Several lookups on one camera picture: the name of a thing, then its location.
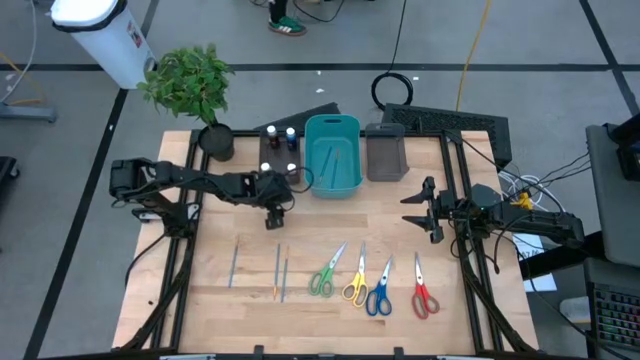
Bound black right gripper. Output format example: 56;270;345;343
399;175;460;232

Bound red scissors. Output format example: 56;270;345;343
410;251;442;321

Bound grey pencil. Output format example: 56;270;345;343
227;235;242;290
279;244;292;305

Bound blue scissors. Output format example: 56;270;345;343
364;254;396;318

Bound yellow scissors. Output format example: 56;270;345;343
340;241;370;309

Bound green scissors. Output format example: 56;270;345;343
307;241;349;300

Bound teal plastic bin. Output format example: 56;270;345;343
303;113;365;200

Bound yellow connector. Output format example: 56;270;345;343
511;191;534;212

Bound potted green plant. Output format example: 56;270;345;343
136;43;237;163

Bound white paper sheet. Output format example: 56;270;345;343
511;232;558;294

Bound person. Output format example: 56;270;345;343
266;0;309;38

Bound grey flat panel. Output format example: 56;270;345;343
585;121;640;269

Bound white trash can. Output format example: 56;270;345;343
49;0;158;91

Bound backlit keyboard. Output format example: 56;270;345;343
591;281;640;352

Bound grey stand base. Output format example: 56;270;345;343
0;101;58;124

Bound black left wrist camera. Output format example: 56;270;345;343
264;203;288;232

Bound black table frame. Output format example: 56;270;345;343
112;128;539;360

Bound white cable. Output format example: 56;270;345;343
498;169;569;222

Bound black coiled cable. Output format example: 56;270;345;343
370;0;416;113

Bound yellow cable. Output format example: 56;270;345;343
455;0;494;113

